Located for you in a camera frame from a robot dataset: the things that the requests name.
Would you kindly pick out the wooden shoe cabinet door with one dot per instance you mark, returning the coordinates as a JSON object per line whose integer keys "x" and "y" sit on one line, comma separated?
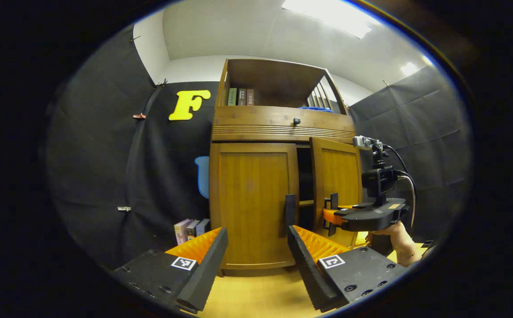
{"x": 252, "y": 203}
{"x": 340, "y": 172}

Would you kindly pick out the small ceiling light panel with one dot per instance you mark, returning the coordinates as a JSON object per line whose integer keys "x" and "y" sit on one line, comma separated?
{"x": 409, "y": 69}

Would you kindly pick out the grey book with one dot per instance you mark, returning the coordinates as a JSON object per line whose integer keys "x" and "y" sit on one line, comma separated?
{"x": 241, "y": 97}

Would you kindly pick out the wooden inner shelf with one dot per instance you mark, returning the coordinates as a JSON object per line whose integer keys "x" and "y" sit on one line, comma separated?
{"x": 306, "y": 203}

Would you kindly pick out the blue cloth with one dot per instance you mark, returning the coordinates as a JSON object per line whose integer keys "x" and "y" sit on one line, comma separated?
{"x": 316, "y": 109}

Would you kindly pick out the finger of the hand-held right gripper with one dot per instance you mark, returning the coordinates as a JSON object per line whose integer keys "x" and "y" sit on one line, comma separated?
{"x": 347, "y": 206}
{"x": 332, "y": 216}

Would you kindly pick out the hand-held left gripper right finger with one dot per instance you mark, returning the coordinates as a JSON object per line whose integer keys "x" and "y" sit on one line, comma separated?
{"x": 309, "y": 269}

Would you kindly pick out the wooden drawer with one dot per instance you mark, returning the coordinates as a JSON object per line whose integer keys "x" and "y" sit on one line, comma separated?
{"x": 256, "y": 118}

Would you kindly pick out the green book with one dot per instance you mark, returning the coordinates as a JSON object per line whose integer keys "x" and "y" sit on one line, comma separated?
{"x": 232, "y": 96}

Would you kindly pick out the blue purple book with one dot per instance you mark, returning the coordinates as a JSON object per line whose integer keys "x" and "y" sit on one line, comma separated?
{"x": 202, "y": 226}

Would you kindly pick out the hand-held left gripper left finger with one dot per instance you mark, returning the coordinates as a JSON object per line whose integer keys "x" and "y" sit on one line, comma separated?
{"x": 203, "y": 269}

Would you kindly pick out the black backdrop cloth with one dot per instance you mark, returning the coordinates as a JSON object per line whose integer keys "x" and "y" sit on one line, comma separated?
{"x": 168, "y": 159}
{"x": 428, "y": 132}
{"x": 93, "y": 154}

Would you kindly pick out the brown book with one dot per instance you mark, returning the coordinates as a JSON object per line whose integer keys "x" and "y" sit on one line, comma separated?
{"x": 250, "y": 97}

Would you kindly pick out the large ceiling light panel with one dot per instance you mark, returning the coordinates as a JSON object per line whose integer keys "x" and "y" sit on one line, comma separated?
{"x": 327, "y": 15}

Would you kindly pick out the red clip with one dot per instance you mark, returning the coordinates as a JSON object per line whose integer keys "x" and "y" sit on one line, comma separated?
{"x": 139, "y": 116}

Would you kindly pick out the black clip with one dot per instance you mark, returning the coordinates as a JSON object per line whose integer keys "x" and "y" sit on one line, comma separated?
{"x": 161, "y": 83}

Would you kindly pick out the wooden double-door shoe cabinet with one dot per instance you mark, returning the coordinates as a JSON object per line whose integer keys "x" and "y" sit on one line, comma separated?
{"x": 256, "y": 119}

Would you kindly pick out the dark book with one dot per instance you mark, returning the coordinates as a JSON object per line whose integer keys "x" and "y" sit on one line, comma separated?
{"x": 191, "y": 229}

